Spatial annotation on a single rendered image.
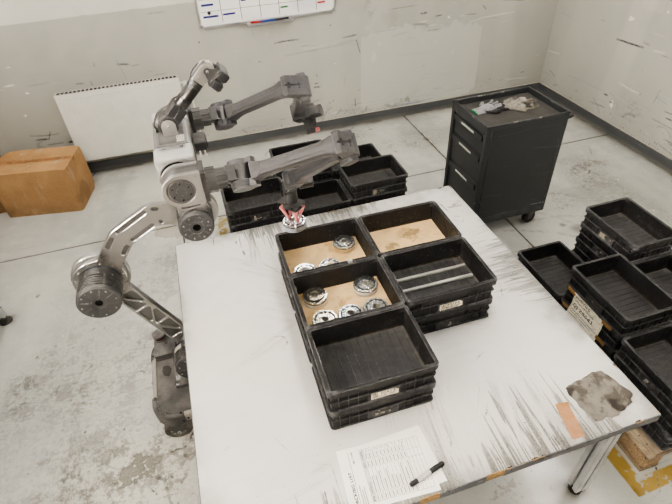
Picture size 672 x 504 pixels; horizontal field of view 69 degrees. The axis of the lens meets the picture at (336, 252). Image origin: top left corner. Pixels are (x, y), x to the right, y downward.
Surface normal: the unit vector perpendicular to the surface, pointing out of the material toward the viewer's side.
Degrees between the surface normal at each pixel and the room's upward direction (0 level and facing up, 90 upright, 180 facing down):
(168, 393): 0
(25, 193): 90
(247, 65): 90
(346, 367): 0
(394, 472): 0
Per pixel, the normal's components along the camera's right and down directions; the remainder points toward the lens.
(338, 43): 0.30, 0.61
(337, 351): -0.04, -0.76
